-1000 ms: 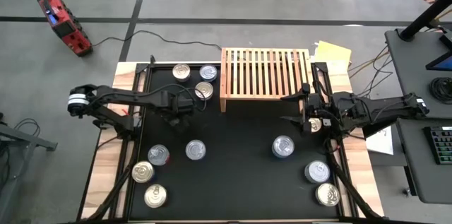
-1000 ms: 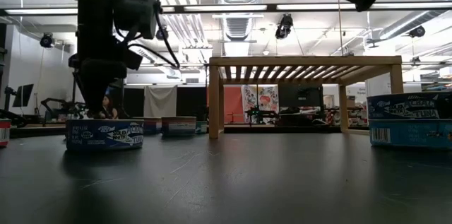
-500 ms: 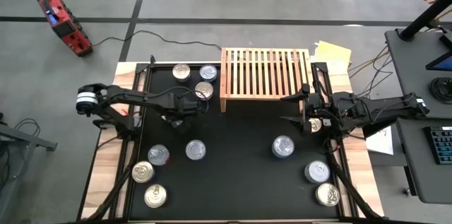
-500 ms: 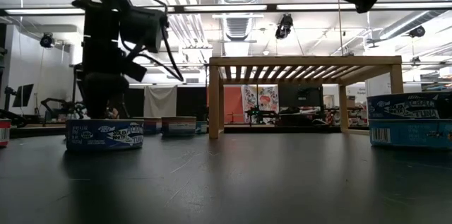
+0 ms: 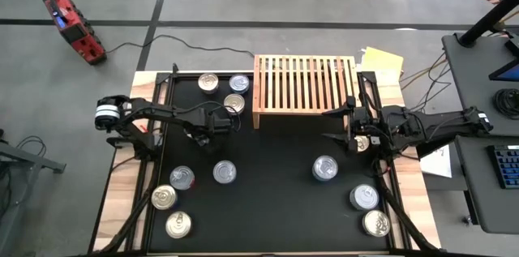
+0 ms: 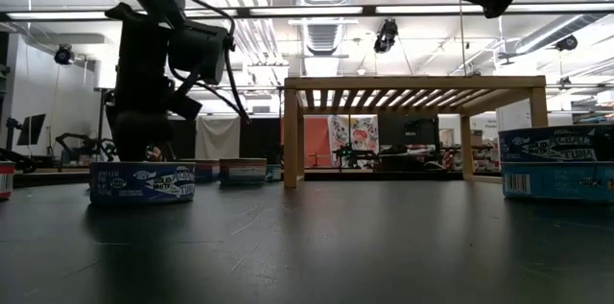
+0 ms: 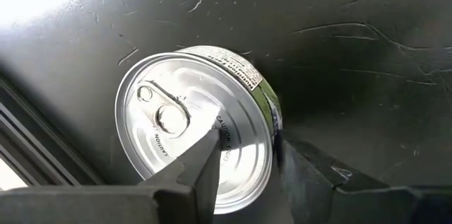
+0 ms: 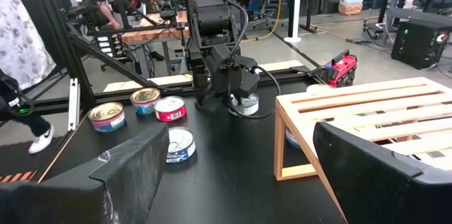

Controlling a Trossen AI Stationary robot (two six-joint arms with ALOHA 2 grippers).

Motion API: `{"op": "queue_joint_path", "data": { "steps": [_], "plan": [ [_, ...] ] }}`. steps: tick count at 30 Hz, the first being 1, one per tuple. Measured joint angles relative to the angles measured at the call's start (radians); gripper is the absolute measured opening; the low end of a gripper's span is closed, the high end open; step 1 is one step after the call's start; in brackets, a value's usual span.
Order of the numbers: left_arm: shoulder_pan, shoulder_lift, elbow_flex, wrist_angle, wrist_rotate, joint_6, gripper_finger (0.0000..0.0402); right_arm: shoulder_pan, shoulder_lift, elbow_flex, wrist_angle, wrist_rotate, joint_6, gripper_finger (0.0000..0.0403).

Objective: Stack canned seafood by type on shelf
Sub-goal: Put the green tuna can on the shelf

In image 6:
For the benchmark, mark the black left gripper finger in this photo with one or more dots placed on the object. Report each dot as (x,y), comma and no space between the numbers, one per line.
(141,138)

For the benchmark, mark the dark blue albacore tuna can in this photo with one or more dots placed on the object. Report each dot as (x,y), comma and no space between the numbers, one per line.
(556,143)
(141,184)

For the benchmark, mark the gold-lid can white label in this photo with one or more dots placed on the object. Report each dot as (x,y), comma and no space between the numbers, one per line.
(242,171)

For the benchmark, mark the red label can with barcode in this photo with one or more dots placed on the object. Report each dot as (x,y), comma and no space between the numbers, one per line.
(6,179)

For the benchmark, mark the light blue tuna can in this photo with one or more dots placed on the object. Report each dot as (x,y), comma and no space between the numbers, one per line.
(556,181)

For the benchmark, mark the black background robot arm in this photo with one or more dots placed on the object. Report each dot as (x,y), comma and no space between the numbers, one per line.
(79,146)

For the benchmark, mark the wooden slatted shelf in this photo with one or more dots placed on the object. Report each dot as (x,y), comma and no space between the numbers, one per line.
(412,82)

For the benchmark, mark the white hanging cloth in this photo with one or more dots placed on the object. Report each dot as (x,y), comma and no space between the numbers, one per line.
(218,137)

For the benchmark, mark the black monitor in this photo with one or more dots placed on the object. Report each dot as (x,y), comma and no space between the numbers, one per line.
(31,129)

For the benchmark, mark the teal white label can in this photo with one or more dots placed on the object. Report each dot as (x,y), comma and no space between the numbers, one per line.
(274,173)

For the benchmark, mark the black background screen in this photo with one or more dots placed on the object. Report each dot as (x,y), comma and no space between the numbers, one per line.
(408,131)

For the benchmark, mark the black table mat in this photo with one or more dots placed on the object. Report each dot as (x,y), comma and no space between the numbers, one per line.
(307,246)

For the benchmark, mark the colourful poster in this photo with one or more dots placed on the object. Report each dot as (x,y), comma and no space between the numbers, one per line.
(352,133)

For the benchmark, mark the black robot green lights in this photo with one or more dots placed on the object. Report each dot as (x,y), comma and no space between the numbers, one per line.
(350,154)

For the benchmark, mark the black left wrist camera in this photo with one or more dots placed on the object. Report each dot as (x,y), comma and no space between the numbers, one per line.
(196,52)

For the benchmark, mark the black ceiling camera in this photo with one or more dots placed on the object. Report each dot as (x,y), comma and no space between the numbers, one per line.
(567,42)
(386,35)
(63,54)

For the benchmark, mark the orange wall panel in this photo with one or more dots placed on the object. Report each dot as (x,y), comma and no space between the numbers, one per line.
(316,141)

